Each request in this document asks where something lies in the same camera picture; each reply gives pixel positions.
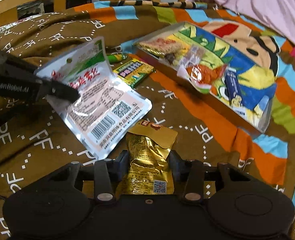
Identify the gold foil snack packet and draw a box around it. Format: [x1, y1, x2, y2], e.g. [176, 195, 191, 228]
[118, 120, 178, 195]

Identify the white barcode snack pouch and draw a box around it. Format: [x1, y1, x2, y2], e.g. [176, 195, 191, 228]
[35, 36, 152, 160]

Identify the red orange snack packet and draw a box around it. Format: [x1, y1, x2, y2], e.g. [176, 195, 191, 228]
[177, 64, 227, 94]

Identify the blue white stick sachet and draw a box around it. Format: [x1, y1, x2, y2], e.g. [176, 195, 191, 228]
[225, 68, 243, 108]

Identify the dark jerky clear packet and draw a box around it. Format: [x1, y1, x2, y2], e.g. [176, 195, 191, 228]
[163, 52, 182, 66]

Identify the rice cracker packet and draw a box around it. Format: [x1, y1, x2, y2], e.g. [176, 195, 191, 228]
[136, 37, 184, 57]

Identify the peanut bar clear packet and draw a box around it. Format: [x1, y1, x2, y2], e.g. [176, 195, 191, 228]
[179, 45, 206, 68]

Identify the green sausage stick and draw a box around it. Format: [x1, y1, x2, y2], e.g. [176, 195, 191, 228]
[107, 54, 127, 64]

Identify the yellow candy bar packet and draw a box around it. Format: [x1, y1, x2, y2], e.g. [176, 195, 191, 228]
[113, 59, 155, 88]

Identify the colourful dinosaur tray box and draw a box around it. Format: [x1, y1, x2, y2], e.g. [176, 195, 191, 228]
[134, 20, 280, 134]

